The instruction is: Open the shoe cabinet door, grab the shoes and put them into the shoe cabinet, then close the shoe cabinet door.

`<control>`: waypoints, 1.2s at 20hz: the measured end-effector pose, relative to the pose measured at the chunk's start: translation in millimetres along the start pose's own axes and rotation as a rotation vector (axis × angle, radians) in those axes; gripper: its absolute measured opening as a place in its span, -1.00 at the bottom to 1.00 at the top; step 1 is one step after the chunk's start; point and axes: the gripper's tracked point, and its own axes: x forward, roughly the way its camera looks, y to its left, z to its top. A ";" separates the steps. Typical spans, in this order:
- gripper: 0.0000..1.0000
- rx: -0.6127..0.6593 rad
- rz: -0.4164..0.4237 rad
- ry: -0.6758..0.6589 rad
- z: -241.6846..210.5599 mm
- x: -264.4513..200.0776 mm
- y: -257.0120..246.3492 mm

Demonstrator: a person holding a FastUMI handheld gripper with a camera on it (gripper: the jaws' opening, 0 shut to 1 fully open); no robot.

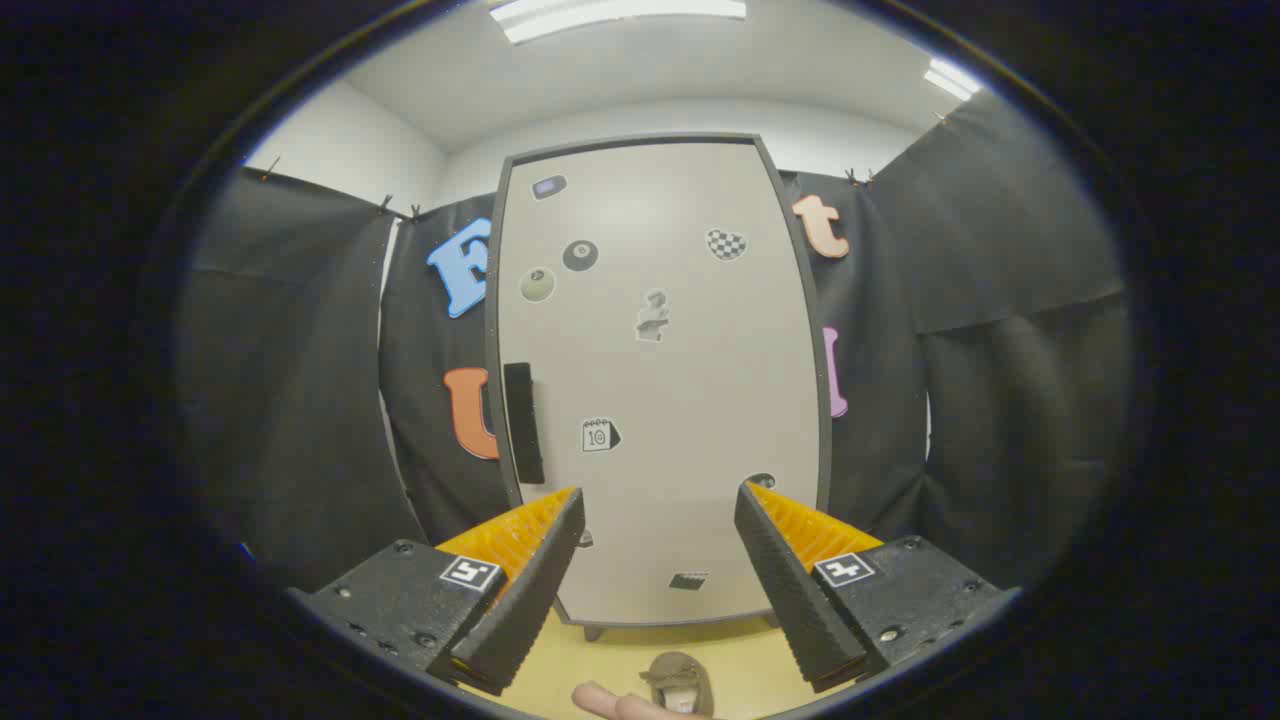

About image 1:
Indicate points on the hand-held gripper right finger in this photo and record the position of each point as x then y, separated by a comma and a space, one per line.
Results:
790, 590

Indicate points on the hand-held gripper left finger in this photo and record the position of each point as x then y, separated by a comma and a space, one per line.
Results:
530, 600

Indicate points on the brown fuzzy shoe with bow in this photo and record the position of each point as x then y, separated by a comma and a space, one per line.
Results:
675, 675

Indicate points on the grey shoe cabinet door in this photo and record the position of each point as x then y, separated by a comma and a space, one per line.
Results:
680, 400

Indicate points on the grey shoe cabinet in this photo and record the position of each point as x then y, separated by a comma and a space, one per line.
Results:
491, 300

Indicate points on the black backdrop cloth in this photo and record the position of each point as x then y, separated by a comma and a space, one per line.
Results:
300, 400

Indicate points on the small ceiling light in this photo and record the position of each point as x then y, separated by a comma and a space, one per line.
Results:
952, 78

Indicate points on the long ceiling light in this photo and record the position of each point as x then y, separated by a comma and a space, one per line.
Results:
620, 12

